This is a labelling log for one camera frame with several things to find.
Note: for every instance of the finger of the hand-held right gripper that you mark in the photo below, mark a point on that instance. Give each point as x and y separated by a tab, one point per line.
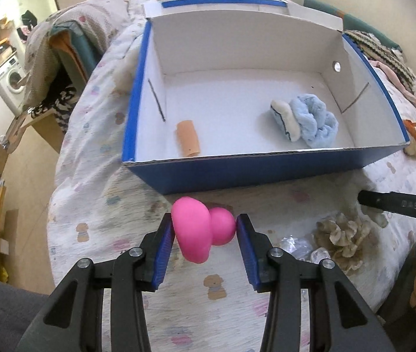
394	200

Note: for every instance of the clear plastic wrapper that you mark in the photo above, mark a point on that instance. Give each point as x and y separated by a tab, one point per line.
303	249

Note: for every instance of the orange cloth roll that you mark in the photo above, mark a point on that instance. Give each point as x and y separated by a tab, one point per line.
188	137

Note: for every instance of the cream plush toy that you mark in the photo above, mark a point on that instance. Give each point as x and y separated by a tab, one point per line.
284	119

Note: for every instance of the washing machine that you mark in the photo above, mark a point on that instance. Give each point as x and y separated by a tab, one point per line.
8	80

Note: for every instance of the blue cardboard box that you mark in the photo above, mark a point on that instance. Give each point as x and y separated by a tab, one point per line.
252	91

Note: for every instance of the patterned knit blanket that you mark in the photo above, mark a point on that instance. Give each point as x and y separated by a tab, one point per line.
387	58

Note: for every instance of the printed bed sheet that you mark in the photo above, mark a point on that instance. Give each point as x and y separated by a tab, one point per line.
208	227

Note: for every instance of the pink soft toy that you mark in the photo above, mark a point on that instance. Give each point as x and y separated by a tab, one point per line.
200	231

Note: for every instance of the light blue fluffy scrunchie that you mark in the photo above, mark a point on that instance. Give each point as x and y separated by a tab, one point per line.
316	120

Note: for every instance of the black and white cloth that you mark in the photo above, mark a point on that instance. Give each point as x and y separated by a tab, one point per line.
55	108

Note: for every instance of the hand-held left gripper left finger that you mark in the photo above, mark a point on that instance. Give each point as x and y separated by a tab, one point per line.
163	253

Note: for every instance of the teal cushion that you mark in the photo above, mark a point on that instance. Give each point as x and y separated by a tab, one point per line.
343	18

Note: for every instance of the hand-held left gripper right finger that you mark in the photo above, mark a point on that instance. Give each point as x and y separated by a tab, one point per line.
247	253

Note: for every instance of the beige scrunchie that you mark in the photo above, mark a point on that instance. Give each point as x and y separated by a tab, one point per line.
343	238

